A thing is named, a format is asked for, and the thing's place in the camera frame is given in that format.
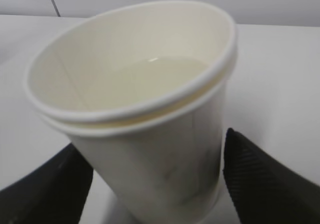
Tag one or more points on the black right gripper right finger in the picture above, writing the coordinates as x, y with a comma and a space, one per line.
264, 191

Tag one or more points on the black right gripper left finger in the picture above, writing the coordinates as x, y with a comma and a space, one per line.
54, 193

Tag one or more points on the white paper cup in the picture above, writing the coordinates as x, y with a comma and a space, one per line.
140, 92

